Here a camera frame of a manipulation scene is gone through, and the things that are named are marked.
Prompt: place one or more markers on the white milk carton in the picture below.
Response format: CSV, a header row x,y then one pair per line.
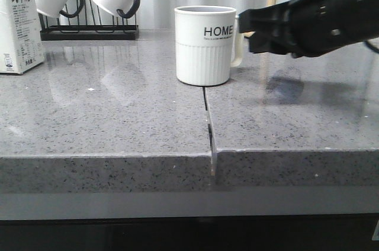
x,y
21,46

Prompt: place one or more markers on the black wire mug rack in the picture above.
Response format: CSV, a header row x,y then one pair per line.
x,y
92,23

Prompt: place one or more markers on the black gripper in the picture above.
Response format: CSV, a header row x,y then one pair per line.
x,y
317,27

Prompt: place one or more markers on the white HOME cup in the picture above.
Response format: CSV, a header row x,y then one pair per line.
x,y
207,44

